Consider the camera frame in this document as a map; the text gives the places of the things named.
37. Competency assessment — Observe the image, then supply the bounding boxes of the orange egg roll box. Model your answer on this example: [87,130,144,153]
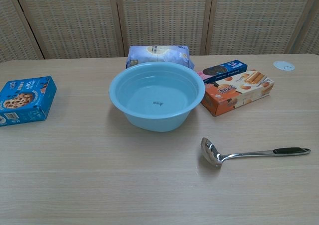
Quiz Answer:
[200,69,275,116]

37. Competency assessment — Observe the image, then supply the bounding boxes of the white round table grommet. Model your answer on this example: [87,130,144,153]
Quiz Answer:
[273,60,295,72]

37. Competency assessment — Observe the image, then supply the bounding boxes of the metal ladle with black handle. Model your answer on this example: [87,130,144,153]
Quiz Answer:
[200,137,311,169]

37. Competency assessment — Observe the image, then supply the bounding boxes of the woven folding screen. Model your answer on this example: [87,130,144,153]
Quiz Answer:
[0,0,319,63]

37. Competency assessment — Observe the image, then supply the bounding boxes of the light blue bowl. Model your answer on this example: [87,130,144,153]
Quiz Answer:
[108,61,206,133]

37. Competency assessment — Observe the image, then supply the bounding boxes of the blue chocolate chip cookie box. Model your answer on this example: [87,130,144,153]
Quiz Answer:
[0,76,57,127]

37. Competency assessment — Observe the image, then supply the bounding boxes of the pale blue flour bag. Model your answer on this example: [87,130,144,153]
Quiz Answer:
[125,45,195,70]

